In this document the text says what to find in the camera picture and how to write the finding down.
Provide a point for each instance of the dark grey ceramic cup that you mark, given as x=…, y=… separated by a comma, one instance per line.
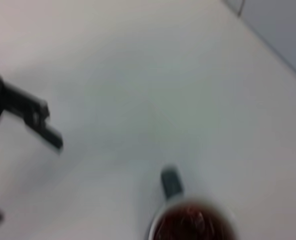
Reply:
x=172, y=182

